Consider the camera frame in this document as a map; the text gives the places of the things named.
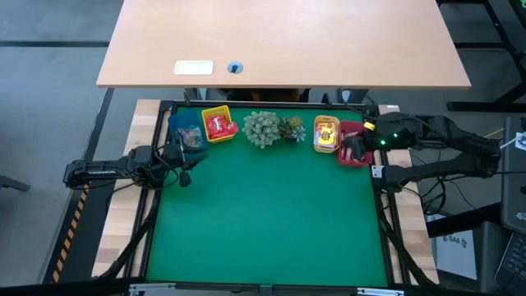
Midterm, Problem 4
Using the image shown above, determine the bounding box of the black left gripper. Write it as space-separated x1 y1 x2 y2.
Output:
162 141 209 188

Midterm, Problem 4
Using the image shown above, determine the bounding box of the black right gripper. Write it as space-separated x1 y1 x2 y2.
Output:
341 112 420 162

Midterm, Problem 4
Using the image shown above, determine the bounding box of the purple-edged Sour Patch packet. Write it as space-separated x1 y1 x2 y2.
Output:
314 126 338 147

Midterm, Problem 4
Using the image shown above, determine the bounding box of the red plastic bin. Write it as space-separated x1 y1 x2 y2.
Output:
336 119 375 169

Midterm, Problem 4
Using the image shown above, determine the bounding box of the orange plastic tub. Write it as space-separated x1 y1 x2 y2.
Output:
313 114 341 155

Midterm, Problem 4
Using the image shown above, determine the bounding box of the blue plastic bin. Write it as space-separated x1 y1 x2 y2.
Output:
167 109 210 160

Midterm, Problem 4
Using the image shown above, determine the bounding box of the yellow mesh basket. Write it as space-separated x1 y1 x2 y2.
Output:
201 104 239 144

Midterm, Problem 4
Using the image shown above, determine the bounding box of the small dark succulent plant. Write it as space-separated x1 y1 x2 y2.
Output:
279 116 307 144

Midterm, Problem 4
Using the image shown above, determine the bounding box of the pale green bushy plant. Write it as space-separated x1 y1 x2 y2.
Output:
241 110 283 150

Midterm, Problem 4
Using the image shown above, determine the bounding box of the white rectangular desk plate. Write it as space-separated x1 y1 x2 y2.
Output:
173 60 215 76

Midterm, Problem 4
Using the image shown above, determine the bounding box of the light wooden desk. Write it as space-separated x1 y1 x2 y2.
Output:
95 0 473 90

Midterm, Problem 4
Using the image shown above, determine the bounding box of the yellow black hazard tape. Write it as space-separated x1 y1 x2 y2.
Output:
51 183 98 284

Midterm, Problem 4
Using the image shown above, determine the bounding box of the white labelled box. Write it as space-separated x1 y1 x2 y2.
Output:
434 229 478 281

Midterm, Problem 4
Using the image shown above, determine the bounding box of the grey computer case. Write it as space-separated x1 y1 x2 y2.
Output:
500 116 526 235

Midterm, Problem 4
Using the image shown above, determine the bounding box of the black chair base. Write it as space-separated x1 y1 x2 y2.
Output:
0 174 32 193

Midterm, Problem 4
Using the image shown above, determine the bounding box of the black keyboard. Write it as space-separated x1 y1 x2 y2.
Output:
494 232 526 295

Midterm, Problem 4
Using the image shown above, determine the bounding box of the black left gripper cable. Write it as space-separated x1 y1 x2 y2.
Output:
154 166 182 190

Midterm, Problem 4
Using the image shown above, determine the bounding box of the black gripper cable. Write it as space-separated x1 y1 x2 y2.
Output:
154 166 182 190
335 87 379 121

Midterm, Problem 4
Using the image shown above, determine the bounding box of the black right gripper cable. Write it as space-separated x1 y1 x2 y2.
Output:
335 87 379 121

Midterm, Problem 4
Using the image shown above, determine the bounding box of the black desk leg frame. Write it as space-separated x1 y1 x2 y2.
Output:
437 0 526 113

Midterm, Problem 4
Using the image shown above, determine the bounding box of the silver aluminium bracket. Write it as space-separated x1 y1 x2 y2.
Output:
356 287 406 296
128 281 177 296

